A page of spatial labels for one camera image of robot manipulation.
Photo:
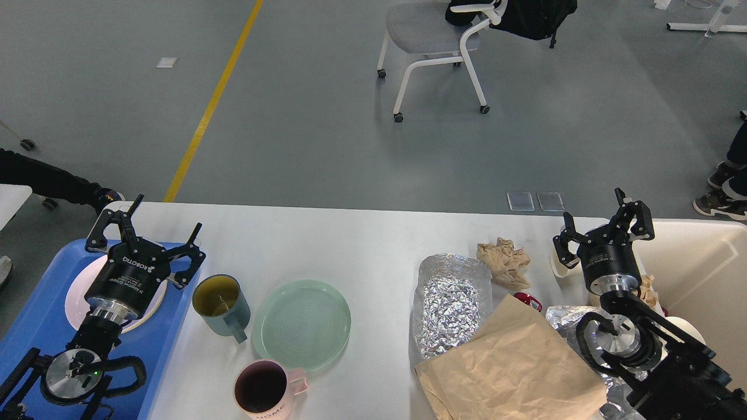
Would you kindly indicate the white paper cup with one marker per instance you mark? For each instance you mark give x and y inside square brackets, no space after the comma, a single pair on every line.
[559,270]

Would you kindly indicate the crumpled aluminium foil sheet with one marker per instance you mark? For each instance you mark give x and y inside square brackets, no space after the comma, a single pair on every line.
[454,296]

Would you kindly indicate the foil piece under arm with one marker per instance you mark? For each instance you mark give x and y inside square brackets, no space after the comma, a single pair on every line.
[564,319]

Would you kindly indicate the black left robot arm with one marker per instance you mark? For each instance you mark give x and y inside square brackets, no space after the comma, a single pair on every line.
[83,373]

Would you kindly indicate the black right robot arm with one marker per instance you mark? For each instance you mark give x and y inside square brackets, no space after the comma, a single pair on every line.
[671,374]

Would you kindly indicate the crumpled napkin by bin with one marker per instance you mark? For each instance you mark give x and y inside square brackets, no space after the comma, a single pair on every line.
[647,293]

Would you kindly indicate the teal mug yellow inside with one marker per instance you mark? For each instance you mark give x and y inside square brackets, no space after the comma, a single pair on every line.
[220,302]

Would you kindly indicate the black backpack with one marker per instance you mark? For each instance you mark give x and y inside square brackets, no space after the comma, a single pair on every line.
[535,20]

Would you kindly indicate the light green plate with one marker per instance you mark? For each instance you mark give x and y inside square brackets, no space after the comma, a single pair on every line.
[304,324]

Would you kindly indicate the white grey office chair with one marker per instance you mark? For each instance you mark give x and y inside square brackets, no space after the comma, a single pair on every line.
[420,28]

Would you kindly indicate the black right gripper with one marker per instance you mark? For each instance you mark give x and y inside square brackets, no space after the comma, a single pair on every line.
[606,255]

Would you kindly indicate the beige plastic bin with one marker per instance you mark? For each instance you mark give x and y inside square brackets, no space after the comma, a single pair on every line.
[699,269]

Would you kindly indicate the pink HOME mug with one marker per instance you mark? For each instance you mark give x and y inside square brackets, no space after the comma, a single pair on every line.
[267,390]

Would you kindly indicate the crumpled brown napkin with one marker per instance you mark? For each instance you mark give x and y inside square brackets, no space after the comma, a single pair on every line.
[505,263]

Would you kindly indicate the person dark clothing left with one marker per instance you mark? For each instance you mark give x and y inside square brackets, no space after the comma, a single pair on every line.
[53,182]

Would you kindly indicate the brown paper bag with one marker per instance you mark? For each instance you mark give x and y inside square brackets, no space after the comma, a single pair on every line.
[515,367]

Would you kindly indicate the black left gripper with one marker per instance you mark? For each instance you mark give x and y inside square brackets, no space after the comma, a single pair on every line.
[130,277]

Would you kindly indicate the pink plate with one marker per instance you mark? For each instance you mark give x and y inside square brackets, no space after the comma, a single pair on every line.
[76,306]

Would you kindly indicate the blue plastic tray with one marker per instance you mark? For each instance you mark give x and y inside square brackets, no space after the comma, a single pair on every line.
[43,324]

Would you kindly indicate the person black sneakers right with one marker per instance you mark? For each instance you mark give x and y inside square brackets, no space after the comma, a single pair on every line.
[728,183]

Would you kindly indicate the white stand base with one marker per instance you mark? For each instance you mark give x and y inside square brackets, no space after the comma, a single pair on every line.
[717,23]

